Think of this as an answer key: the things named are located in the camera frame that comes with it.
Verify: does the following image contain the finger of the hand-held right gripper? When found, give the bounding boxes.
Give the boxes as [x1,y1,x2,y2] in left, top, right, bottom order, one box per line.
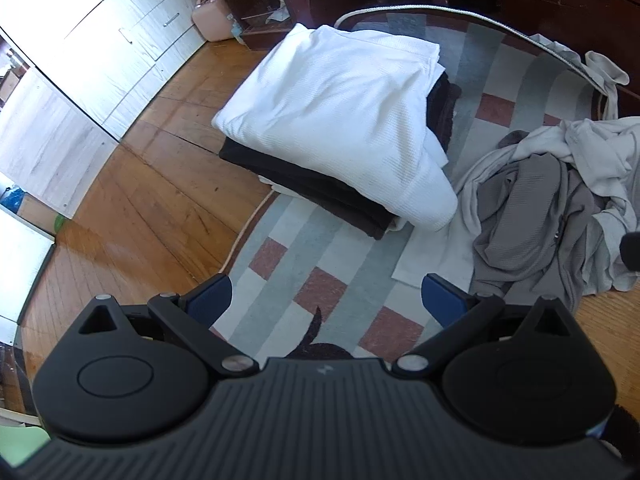
[619,231,640,273]

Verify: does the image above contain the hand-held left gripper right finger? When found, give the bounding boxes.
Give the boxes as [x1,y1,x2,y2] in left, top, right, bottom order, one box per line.
[391,273,576,377]

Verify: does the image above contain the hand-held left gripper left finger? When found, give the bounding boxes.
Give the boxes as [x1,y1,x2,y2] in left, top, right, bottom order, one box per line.
[75,273,261,377]

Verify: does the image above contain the off-white garment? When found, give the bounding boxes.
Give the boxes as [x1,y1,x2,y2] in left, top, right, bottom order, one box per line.
[452,117,640,293]

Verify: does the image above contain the checked grey and red rug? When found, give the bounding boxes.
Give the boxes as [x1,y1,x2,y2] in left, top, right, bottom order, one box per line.
[207,4,640,361]

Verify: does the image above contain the grey crumpled garment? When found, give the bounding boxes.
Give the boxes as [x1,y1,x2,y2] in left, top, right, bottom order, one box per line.
[470,130,626,313]

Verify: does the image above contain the black folded garment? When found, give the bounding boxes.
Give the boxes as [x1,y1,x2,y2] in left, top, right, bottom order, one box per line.
[218,71,463,241]

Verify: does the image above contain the pale beige garment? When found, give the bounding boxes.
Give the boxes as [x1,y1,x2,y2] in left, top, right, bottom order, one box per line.
[527,34,631,121]

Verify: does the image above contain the white board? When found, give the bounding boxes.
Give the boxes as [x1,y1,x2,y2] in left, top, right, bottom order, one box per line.
[0,207,57,323]

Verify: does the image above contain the cardboard box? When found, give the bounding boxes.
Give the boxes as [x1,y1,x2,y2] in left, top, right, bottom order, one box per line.
[15,195,58,236]

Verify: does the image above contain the white waffle-knit folded garment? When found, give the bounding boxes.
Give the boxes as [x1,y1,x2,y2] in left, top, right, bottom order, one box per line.
[211,22,458,233]

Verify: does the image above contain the white wood-grain door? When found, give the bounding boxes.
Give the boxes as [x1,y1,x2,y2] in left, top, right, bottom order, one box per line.
[0,67,119,219]

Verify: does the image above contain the pale green cushion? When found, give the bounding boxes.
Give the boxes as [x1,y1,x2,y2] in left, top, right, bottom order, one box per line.
[0,422,51,471]

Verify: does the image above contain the pink bag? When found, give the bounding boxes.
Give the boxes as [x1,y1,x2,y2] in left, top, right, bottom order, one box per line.
[192,0,236,42]

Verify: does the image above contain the white drawer cabinet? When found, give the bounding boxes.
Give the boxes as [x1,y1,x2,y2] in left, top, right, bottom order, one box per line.
[0,0,211,141]

